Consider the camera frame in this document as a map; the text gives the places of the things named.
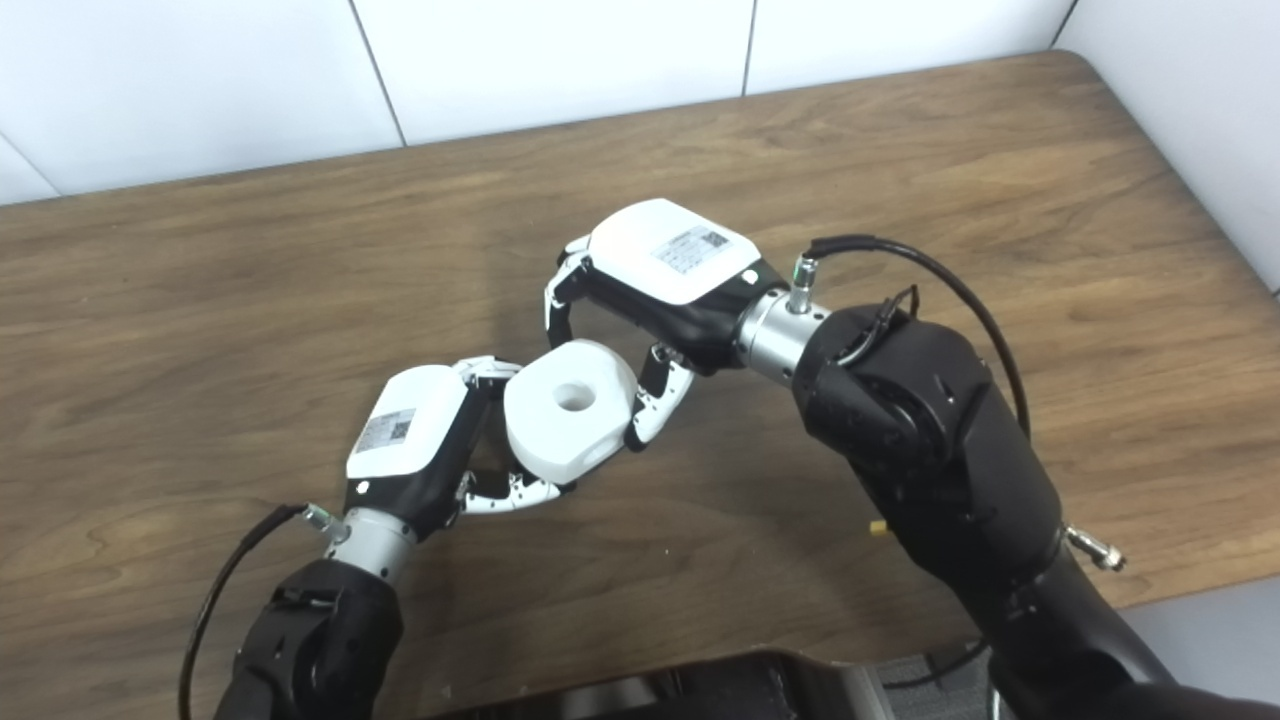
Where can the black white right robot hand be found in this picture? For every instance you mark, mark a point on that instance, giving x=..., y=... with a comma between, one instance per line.
x=660, y=250

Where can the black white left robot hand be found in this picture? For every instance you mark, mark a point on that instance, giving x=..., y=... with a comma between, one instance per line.
x=410, y=430

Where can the black plastic holder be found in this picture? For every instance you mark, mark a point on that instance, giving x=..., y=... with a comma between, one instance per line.
x=499, y=467

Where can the round white plastic piece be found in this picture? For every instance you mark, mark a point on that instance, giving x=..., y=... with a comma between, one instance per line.
x=560, y=435

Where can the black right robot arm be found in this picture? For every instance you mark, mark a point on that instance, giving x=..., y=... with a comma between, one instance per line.
x=930, y=440

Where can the dark robot torso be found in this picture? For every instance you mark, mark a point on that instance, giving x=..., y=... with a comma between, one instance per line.
x=700, y=690

